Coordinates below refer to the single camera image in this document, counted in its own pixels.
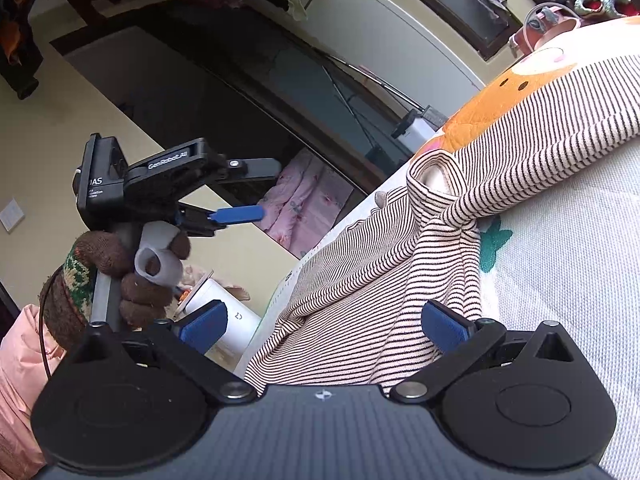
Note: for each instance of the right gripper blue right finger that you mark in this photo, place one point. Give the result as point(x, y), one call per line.
point(465, 346)

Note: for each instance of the pink plastic basin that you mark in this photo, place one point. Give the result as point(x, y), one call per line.
point(542, 23)

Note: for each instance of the mop pole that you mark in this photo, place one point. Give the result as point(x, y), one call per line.
point(375, 103)

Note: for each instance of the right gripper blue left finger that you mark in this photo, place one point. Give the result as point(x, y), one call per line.
point(181, 348)

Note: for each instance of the striped beige knit garment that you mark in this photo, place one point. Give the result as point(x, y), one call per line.
point(354, 316)

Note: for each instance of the white cylindrical appliance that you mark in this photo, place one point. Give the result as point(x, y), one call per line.
point(213, 322)

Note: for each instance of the left hand brown knit glove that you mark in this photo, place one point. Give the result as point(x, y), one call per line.
point(67, 297)

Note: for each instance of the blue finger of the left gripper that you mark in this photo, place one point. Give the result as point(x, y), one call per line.
point(240, 213)
point(247, 170)

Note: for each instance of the green knit slippers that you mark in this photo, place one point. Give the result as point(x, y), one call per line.
point(605, 9)

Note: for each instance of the white wall switch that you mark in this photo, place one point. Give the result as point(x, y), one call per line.
point(11, 216)

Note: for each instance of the pink floral bedding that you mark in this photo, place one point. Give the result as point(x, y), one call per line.
point(304, 204)

